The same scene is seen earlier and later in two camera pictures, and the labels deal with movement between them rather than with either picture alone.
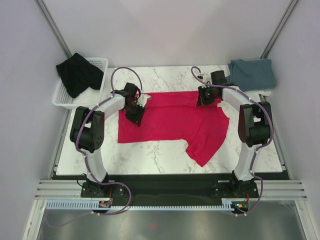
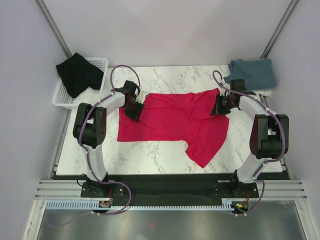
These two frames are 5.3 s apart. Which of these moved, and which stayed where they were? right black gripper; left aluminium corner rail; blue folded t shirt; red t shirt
Moved: right black gripper
Stayed: red t shirt; blue folded t shirt; left aluminium corner rail
